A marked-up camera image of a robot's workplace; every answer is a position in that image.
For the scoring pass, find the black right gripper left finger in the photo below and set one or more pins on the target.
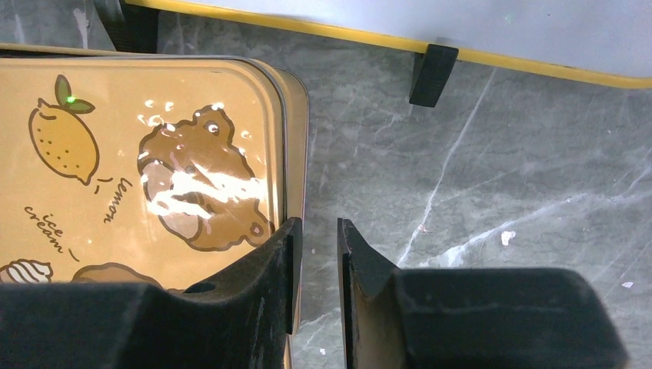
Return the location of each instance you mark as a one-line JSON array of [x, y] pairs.
[[238, 318]]

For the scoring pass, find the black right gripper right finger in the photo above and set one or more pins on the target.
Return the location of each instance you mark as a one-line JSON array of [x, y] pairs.
[[468, 317]]

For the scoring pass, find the gold chocolate tin box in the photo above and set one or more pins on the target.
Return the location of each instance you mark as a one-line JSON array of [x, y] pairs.
[[293, 148]]

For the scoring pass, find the whiteboard with yellow frame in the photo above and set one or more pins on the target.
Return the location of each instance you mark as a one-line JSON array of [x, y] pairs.
[[598, 42]]

